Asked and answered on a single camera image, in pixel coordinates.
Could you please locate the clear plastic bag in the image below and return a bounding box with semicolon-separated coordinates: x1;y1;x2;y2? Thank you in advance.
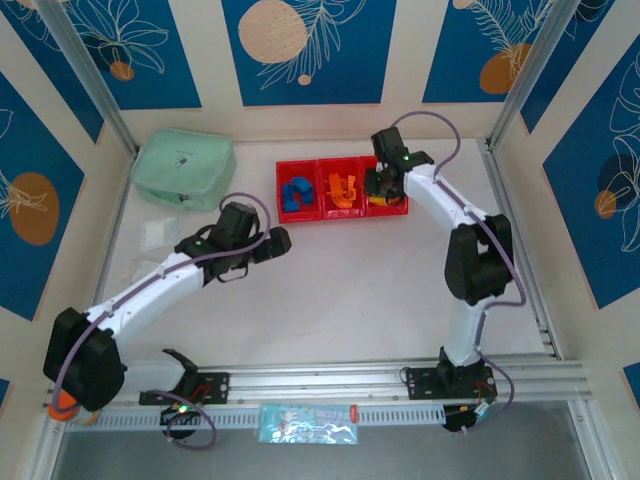
140;217;181;252

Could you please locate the aluminium side rail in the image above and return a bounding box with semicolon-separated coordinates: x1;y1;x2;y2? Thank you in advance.
73;149;137;372
480;142;564;360

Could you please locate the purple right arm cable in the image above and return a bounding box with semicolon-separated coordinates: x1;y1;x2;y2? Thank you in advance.
392;110;527;434

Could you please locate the slotted grey cable tray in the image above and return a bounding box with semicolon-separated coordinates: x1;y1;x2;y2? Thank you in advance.
64;403;447;429

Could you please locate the light blue printed packet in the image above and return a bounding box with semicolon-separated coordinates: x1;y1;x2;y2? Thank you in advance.
257;403;361;446

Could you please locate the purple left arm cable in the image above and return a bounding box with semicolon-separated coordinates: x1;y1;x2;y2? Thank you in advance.
53;191;274;449

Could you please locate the red plastic bin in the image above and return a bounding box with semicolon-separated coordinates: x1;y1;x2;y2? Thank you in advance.
359;154;411;217
276;159;324;225
317;157;370;221

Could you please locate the mint green zipper pouch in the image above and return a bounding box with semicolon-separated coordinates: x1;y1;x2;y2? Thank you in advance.
130;128;238;212

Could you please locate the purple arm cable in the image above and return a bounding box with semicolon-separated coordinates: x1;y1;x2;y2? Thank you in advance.
53;191;274;449
392;110;527;434

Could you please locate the aluminium frame rail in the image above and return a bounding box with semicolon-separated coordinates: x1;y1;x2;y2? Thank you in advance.
47;360;587;401

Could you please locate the orange capped bottle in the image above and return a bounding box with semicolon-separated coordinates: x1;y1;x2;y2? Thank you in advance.
48;392;101;426

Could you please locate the aluminium frame post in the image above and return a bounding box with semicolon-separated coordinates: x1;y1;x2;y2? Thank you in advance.
34;0;140;157
485;0;587;151

